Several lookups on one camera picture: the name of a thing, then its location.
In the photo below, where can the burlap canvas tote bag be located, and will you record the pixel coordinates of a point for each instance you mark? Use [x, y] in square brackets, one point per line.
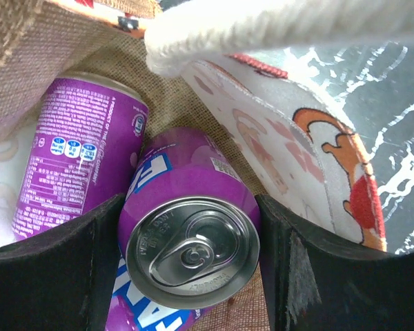
[193, 64]

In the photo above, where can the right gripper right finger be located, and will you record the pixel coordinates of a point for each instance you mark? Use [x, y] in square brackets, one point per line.
[316, 280]

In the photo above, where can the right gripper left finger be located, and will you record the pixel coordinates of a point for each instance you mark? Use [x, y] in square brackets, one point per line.
[62, 279]

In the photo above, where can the purple Fanta can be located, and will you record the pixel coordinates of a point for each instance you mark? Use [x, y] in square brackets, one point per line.
[89, 131]
[188, 235]

